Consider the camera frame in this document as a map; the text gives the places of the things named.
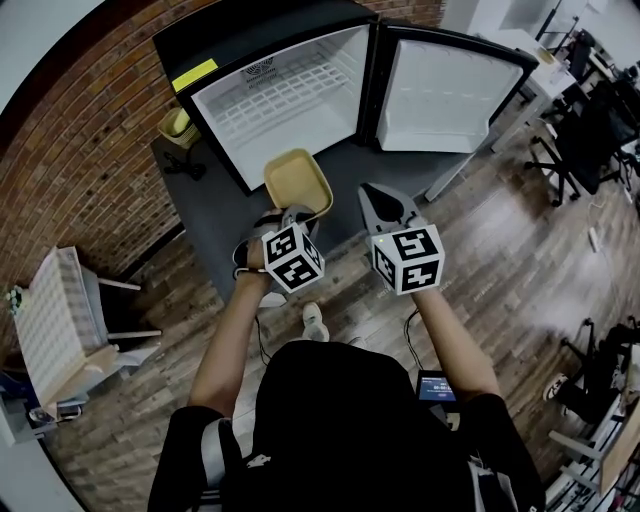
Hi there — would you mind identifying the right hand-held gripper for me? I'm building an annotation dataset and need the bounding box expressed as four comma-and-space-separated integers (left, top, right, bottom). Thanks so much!
357, 181, 447, 298

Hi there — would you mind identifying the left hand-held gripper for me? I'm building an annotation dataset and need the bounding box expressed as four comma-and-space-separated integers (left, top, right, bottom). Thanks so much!
262, 201, 327, 295

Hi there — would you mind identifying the yellow plastic tray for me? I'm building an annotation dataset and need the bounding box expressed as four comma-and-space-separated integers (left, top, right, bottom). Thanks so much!
262, 147, 335, 220

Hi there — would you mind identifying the black fridge with white interior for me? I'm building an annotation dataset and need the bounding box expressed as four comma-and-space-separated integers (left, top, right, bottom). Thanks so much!
151, 0, 541, 198

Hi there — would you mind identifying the yellow basket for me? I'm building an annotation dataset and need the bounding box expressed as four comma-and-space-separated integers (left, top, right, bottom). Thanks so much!
157, 105, 202, 150

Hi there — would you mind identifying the person's left forearm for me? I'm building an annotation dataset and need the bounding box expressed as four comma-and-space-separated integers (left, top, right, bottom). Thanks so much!
187, 269, 275, 419

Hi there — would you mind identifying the person's right forearm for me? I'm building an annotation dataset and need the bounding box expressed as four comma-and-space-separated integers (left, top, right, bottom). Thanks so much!
408, 287, 503, 404

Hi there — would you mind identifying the person's left hand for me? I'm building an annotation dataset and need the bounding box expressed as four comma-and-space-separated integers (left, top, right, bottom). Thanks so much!
232, 211, 285, 277

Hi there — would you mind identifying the black screen device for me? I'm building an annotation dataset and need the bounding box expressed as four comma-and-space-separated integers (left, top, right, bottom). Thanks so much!
415, 370, 458, 404

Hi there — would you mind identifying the white desk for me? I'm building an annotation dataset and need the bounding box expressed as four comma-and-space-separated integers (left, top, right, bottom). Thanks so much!
468, 28, 582, 152

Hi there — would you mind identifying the black swivel chair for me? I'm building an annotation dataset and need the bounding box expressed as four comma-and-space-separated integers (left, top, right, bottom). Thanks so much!
523, 78, 640, 207
558, 318, 640, 427

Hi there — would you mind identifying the person's black shirt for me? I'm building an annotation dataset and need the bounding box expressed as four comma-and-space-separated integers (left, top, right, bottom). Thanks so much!
147, 339, 547, 512

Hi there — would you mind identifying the white grid panel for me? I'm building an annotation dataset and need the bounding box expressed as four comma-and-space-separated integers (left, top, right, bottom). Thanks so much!
11, 245, 109, 397

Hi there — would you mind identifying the small flower bunch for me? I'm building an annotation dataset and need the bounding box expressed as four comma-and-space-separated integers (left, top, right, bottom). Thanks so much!
1, 285, 27, 317

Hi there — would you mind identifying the wooden desk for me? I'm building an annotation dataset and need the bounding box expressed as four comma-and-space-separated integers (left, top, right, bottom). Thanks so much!
598, 408, 640, 497

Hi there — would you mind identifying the white wire fridge shelf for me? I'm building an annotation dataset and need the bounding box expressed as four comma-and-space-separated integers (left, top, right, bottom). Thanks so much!
211, 61, 352, 145

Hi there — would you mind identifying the black cable coil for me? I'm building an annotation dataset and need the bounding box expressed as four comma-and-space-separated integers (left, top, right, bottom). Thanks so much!
163, 151, 207, 182

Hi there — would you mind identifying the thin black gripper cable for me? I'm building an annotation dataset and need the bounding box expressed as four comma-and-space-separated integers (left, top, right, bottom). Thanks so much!
402, 306, 427, 372
254, 313, 272, 367

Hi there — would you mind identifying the grey shoulder strap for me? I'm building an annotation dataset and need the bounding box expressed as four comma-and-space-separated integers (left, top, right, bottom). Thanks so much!
199, 416, 247, 492
466, 453, 520, 512

